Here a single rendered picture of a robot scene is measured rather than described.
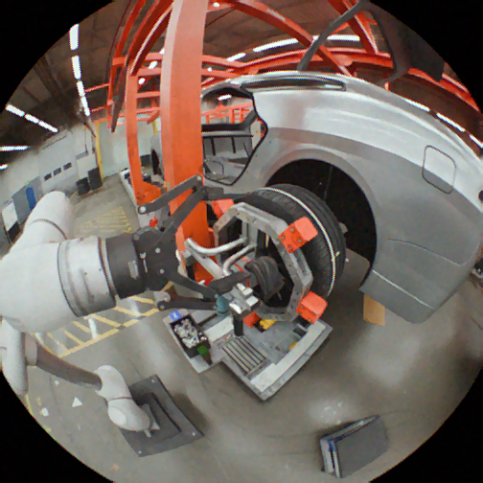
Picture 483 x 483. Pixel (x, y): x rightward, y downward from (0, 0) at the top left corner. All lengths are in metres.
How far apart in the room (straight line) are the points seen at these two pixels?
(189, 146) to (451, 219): 1.20
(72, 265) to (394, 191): 0.89
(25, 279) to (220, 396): 1.34
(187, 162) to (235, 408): 1.53
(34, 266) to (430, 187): 0.98
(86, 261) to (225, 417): 1.32
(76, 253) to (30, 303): 0.08
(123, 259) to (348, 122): 0.85
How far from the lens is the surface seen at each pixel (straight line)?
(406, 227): 0.84
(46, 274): 0.21
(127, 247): 0.20
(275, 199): 0.67
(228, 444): 1.43
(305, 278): 0.62
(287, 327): 1.38
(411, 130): 0.82
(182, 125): 0.87
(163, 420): 1.15
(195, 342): 0.93
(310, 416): 1.49
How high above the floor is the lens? 1.40
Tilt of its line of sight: 34 degrees down
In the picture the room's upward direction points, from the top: straight up
